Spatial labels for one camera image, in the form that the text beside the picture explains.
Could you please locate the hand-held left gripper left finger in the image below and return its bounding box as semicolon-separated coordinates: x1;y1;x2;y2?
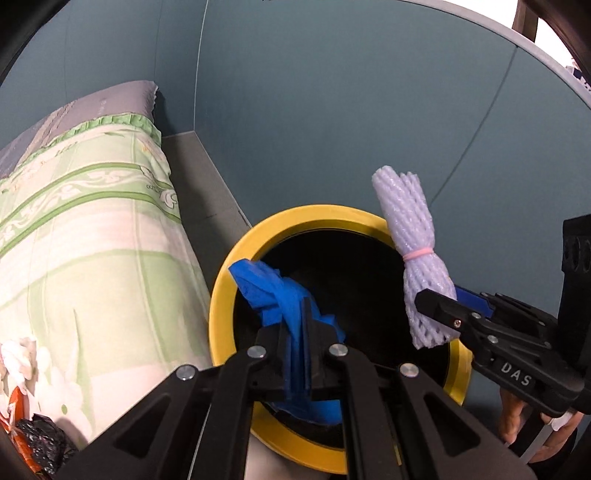
58;322;291;480

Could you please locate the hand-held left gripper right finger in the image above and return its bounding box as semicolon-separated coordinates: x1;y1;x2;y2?
302;299;539;480

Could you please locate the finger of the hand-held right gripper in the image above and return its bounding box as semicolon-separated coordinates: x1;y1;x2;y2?
455;285;560;345
414;288;561;366

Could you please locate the yellow trash bin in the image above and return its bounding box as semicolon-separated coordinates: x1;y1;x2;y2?
209;205;474;476

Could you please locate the blue cloth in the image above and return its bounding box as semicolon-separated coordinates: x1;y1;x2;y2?
228;258;348;426

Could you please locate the lilac foam net pink band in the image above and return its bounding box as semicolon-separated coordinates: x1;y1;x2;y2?
372;166;459;350

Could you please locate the person's right hand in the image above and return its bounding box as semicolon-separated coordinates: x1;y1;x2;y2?
499;390;585;465

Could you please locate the crumpled black plastic bag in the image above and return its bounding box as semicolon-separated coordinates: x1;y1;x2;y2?
16;413;80;479

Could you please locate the white tissue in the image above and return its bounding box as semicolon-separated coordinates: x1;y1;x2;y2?
0;337;51;407

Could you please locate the orange snack wrapper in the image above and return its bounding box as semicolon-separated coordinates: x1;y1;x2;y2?
0;385;37;467

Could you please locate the wooden furniture leg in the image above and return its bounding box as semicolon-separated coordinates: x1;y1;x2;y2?
512;0;542;45

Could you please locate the grey bed sheet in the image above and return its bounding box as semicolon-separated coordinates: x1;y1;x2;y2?
0;80;158;178

